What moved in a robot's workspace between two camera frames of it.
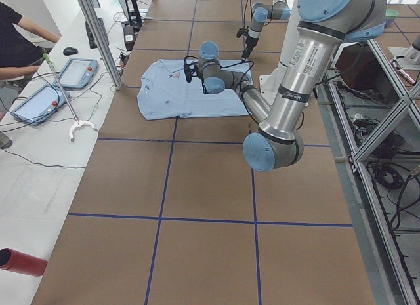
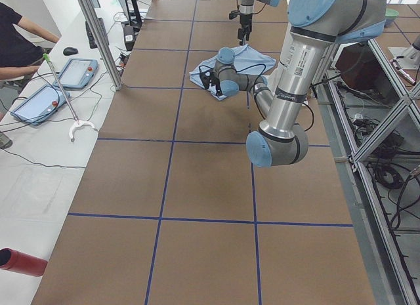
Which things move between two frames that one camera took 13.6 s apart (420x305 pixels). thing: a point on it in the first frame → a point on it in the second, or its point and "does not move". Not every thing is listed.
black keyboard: (92, 41) does not move
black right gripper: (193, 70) → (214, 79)
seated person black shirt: (20, 54) does not move
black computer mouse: (69, 50) does not move
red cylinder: (16, 261) does not move
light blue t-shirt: (164, 94) → (246, 58)
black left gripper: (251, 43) → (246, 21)
